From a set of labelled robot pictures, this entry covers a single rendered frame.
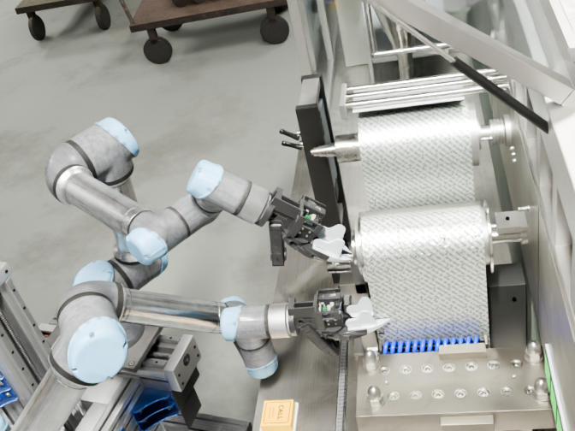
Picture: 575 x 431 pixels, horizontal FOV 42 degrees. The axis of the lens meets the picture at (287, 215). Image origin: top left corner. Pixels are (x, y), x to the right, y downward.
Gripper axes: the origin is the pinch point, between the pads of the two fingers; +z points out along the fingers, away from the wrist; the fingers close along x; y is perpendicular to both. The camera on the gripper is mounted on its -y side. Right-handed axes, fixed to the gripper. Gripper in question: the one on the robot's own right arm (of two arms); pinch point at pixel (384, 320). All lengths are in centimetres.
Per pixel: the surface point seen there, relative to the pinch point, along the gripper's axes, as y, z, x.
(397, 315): 1.4, 2.9, -0.3
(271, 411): -16.6, -27.2, -9.8
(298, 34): 22, -24, 102
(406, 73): 18, 8, 76
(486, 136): 24.5, 25.1, 29.4
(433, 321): -1.1, 10.2, -0.3
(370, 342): -15.0, -5.2, 7.7
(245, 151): -109, -95, 247
